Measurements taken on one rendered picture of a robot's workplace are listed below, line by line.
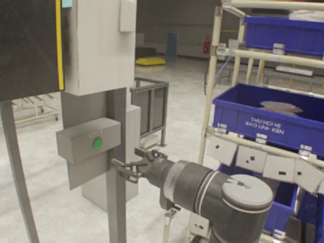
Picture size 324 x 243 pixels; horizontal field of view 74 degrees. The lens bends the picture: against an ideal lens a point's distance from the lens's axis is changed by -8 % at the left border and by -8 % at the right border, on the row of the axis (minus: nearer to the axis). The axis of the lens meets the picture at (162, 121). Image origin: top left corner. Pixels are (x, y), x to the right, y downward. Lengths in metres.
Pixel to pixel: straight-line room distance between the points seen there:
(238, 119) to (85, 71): 0.75
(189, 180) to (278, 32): 0.72
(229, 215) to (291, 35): 0.75
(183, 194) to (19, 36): 0.45
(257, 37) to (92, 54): 0.70
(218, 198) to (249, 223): 0.08
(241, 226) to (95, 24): 0.53
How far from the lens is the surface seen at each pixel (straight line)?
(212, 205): 0.49
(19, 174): 1.33
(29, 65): 0.51
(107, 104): 0.86
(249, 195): 0.48
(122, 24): 0.62
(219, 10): 1.09
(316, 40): 1.03
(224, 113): 1.12
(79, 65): 0.55
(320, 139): 1.09
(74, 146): 0.70
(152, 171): 0.57
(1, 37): 0.49
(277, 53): 1.04
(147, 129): 2.97
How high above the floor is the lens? 1.46
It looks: 20 degrees down
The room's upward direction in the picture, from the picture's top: 4 degrees clockwise
